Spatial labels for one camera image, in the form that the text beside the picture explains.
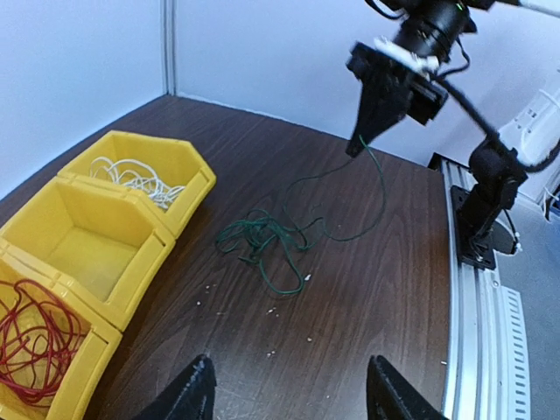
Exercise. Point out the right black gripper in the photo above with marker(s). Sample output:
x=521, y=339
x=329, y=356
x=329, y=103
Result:
x=389, y=93

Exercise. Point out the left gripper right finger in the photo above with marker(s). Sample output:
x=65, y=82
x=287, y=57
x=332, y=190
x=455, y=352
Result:
x=390, y=396

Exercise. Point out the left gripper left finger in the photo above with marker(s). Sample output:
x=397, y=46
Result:
x=191, y=395

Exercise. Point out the yellow three-compartment bin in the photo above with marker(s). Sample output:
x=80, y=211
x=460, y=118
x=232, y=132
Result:
x=77, y=259

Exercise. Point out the aluminium front rail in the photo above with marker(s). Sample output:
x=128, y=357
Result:
x=487, y=373

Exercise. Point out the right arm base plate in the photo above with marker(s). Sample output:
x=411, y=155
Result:
x=476, y=249

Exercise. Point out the right aluminium frame post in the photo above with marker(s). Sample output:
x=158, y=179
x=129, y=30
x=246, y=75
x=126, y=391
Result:
x=169, y=27

